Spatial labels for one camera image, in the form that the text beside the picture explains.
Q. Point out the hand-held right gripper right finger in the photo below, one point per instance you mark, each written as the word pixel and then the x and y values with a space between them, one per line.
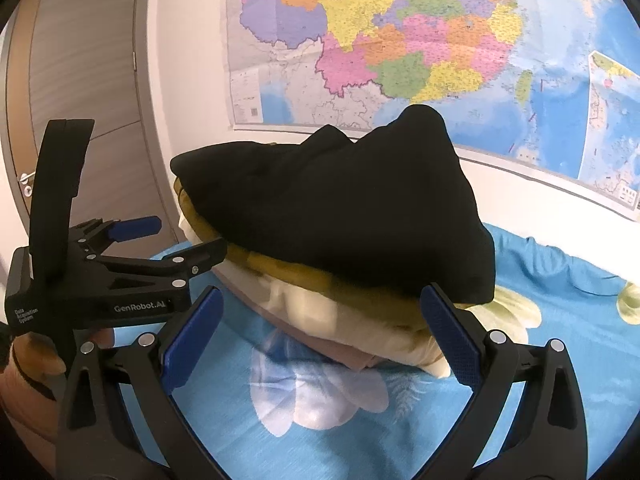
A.
pixel 450 335

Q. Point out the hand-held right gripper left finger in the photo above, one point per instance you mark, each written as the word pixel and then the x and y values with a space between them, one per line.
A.
pixel 192 340

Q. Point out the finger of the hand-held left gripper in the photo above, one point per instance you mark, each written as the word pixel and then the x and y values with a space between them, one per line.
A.
pixel 135 227
pixel 200 255

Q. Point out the black buttoned jacket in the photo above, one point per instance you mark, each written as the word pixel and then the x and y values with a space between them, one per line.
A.
pixel 340 210

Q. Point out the person's left hand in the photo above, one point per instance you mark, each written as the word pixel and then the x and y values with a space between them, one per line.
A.
pixel 35 360

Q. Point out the folded mustard garment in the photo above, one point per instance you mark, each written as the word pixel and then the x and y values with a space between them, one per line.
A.
pixel 280 266

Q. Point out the folded pink garment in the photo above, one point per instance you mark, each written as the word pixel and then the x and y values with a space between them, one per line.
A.
pixel 345 352

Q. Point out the blue flower-print bed sheet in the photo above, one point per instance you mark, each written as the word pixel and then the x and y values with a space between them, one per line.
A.
pixel 550 385

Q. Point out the folded cream garment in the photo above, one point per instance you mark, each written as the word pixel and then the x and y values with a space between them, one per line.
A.
pixel 325 315

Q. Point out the brown wooden door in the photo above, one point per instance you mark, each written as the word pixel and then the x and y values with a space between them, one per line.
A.
pixel 90 60

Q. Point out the colourful wall map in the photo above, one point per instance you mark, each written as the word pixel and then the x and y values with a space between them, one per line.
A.
pixel 400 35

